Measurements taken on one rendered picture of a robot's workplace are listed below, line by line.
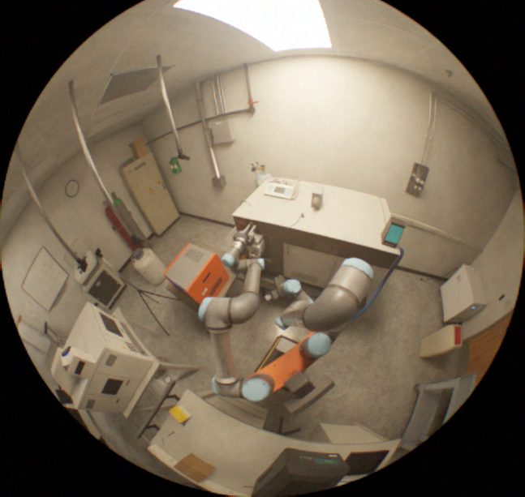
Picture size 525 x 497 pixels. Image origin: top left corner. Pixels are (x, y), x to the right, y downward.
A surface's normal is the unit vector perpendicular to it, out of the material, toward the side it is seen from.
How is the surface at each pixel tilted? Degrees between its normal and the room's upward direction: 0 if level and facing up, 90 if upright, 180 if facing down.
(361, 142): 90
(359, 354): 0
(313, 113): 90
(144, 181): 90
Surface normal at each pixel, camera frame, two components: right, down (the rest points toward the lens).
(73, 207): 0.90, 0.22
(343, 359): -0.11, -0.71
